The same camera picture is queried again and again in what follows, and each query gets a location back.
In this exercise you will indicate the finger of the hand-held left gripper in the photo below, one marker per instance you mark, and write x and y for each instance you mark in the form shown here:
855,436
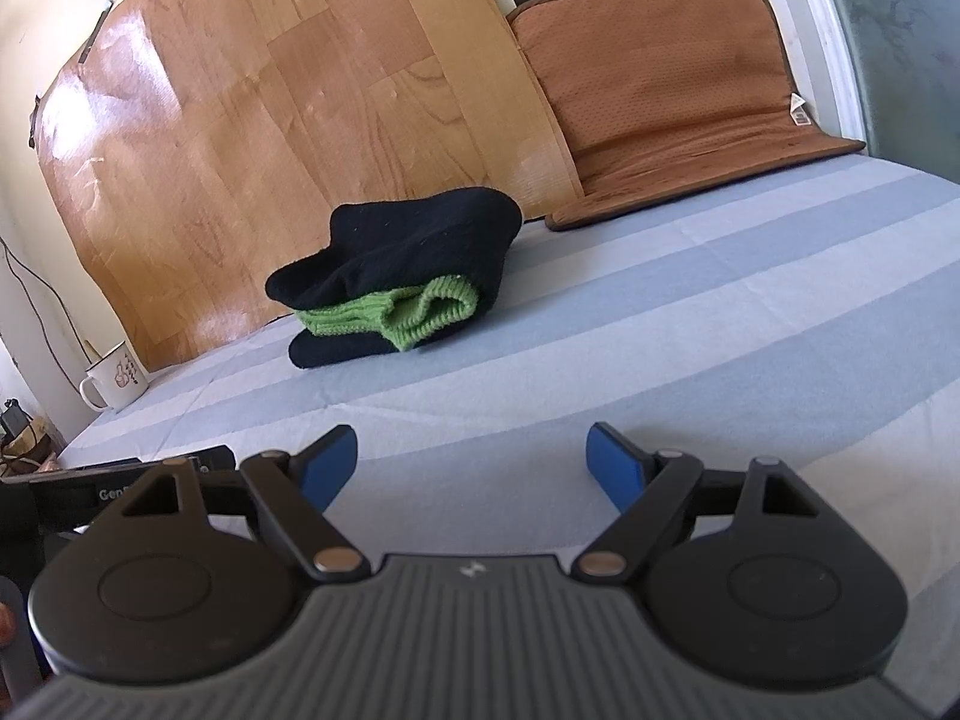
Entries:
217,457

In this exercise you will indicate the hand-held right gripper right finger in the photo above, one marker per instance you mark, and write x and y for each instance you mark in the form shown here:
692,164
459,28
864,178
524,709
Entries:
611,469

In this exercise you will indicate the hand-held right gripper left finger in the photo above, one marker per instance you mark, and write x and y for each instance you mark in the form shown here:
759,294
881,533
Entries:
330,465

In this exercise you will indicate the black and green knit sweater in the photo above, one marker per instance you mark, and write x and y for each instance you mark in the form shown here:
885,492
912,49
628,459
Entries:
420,247

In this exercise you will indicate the white enamel mug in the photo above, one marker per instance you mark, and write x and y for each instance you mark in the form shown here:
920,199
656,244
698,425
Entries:
116,382

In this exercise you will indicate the wooden stick in mug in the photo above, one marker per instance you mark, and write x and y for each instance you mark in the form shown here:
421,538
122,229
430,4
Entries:
90,352

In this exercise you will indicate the striped blue white bed sheet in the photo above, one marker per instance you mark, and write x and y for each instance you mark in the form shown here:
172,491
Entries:
675,330

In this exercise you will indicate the brown padded mat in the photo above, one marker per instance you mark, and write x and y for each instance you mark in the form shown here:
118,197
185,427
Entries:
660,82

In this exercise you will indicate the white framed glass door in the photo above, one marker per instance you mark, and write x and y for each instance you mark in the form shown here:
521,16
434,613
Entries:
885,37

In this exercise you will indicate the wood pattern wall sheet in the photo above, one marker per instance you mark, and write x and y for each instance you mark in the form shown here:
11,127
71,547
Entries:
285,112

